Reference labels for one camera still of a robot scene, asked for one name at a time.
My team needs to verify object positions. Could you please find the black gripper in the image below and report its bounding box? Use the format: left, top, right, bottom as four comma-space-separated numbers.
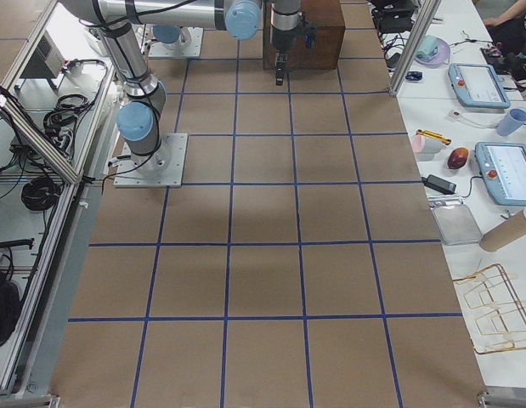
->
270, 11, 303, 86

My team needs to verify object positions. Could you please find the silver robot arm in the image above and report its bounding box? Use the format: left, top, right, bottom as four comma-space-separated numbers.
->
152, 24, 192, 46
62, 1, 263, 173

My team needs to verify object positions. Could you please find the dark wooden drawer cabinet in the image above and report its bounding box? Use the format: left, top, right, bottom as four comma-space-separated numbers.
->
287, 0, 345, 71

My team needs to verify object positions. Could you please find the teal toy on plate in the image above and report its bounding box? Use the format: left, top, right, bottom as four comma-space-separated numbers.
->
416, 35, 439, 62

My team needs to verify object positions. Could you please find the lavender plate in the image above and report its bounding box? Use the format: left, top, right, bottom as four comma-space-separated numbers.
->
415, 35, 450, 66

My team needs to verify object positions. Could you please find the pink mug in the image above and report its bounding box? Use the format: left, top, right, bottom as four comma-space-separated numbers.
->
411, 129, 451, 155

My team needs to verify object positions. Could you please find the upper blue teach pendant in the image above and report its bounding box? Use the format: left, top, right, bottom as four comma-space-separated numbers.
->
448, 63, 511, 109

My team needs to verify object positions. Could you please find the blue teach pendant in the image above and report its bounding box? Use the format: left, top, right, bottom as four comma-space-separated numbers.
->
474, 142, 526, 206
448, 63, 511, 109

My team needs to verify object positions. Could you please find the red mango fruit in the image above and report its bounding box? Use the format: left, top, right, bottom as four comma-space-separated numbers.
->
447, 147, 469, 170

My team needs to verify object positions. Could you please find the black power adapter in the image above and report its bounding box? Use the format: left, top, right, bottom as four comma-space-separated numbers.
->
421, 174, 456, 195

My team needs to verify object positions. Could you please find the grey control box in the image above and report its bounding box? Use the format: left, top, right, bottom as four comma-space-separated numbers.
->
20, 31, 65, 80

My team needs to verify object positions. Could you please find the metal tray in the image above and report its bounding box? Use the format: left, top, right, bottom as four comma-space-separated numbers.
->
427, 195, 482, 246

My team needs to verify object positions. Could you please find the light blue plastic cup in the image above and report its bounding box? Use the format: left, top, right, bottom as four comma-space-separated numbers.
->
496, 108, 526, 136

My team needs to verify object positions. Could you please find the lower blue teach pendant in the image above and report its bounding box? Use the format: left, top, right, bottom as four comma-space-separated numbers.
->
474, 142, 526, 206

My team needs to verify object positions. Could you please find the cardboard tube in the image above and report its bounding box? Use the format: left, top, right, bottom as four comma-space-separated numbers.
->
479, 207, 526, 252

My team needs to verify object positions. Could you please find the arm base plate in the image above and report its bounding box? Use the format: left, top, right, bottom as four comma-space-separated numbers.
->
114, 133, 188, 189
146, 26, 204, 59

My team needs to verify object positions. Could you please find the aluminium frame post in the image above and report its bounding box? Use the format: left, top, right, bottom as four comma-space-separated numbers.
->
388, 0, 441, 97

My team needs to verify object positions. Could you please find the coiled black cable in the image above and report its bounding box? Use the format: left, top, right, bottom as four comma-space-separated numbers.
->
21, 176, 59, 213

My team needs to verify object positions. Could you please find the gold wire rack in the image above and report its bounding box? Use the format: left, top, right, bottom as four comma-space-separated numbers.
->
453, 263, 526, 355

